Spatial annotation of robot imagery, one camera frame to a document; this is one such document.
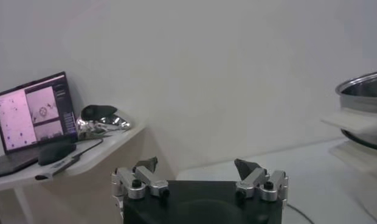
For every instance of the stainless steel steamer basket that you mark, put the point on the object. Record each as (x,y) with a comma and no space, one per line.
(365,97)

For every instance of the steel steamer pot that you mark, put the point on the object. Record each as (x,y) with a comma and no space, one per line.
(352,120)

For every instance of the open black laptop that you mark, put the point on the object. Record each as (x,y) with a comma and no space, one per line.
(30,112)

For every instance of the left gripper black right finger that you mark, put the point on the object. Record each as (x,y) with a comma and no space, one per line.
(255,179)

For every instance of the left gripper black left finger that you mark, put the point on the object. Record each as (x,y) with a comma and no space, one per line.
(146,179)

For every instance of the grey usb hub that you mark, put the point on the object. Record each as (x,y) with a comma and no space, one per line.
(59,165)

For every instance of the shiny chrome black device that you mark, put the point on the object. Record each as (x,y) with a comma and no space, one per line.
(97,114)

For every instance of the black computer mouse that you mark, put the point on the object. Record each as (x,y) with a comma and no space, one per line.
(56,152)

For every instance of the white side table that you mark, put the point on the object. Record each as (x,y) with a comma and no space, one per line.
(115,143)

